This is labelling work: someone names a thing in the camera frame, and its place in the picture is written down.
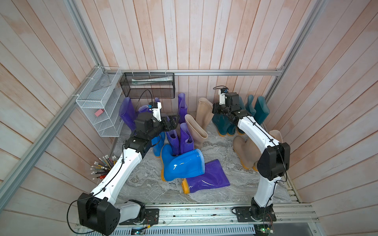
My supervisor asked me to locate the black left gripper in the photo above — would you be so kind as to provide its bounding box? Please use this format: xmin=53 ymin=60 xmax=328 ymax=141
xmin=147 ymin=114 xmax=180 ymax=139

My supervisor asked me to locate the large beige boot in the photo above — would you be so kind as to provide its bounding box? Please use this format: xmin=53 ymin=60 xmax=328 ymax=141
xmin=252 ymin=129 xmax=284 ymax=172

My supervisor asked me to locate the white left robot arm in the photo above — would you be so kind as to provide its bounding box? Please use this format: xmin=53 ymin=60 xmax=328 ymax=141
xmin=75 ymin=112 xmax=180 ymax=236

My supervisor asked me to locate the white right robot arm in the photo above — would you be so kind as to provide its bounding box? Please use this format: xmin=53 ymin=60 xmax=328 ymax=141
xmin=212 ymin=88 xmax=290 ymax=221

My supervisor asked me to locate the lilac purple boot left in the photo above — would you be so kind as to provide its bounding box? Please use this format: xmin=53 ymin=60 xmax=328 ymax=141
xmin=166 ymin=129 xmax=180 ymax=156

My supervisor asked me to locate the lilac purple boot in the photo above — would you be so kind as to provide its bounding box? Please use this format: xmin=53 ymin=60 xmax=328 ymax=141
xmin=166 ymin=129 xmax=180 ymax=156
xmin=180 ymin=123 xmax=195 ymax=154

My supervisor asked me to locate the small blue boot standing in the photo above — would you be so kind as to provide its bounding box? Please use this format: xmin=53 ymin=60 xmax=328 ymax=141
xmin=152 ymin=132 xmax=165 ymax=157

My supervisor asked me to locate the lilac purple boot right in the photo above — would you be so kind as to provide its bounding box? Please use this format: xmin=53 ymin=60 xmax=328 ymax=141
xmin=180 ymin=123 xmax=195 ymax=154

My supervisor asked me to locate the large blue boot lying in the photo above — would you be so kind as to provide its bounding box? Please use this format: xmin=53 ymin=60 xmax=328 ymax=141
xmin=160 ymin=144 xmax=205 ymax=182

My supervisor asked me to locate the large purple boot lying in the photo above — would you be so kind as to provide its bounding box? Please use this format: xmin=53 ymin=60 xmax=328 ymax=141
xmin=181 ymin=159 xmax=230 ymax=194

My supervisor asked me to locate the pink eraser block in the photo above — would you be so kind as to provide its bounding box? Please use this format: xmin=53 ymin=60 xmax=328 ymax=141
xmin=94 ymin=109 xmax=104 ymax=117

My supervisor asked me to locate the pencil bundle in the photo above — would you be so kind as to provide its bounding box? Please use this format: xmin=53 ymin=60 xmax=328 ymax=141
xmin=90 ymin=155 xmax=117 ymax=180

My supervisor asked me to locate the vented grille strip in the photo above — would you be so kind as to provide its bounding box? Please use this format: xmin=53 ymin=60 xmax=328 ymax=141
xmin=110 ymin=225 xmax=257 ymax=236

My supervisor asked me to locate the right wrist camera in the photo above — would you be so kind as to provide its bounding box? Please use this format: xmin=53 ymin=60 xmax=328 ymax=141
xmin=219 ymin=87 xmax=228 ymax=105

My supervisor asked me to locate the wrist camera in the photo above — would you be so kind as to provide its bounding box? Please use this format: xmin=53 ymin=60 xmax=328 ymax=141
xmin=149 ymin=102 xmax=162 ymax=122
xmin=219 ymin=87 xmax=228 ymax=105

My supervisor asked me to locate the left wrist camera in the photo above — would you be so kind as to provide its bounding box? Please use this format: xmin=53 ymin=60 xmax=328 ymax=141
xmin=149 ymin=102 xmax=162 ymax=122

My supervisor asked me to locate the black mesh wall basket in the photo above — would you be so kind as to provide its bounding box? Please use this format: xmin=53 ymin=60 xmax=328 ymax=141
xmin=120 ymin=72 xmax=176 ymax=99

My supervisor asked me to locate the white wire wall shelf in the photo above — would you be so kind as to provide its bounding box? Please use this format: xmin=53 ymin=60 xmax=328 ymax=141
xmin=76 ymin=66 xmax=123 ymax=137

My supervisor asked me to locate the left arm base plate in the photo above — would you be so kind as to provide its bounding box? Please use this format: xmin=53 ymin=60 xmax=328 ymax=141
xmin=119 ymin=208 xmax=159 ymax=226

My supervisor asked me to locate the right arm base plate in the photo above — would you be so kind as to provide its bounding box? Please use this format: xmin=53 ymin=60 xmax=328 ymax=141
xmin=231 ymin=204 xmax=277 ymax=222

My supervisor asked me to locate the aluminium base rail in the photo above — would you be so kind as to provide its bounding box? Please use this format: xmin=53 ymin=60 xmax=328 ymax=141
xmin=112 ymin=203 xmax=320 ymax=233

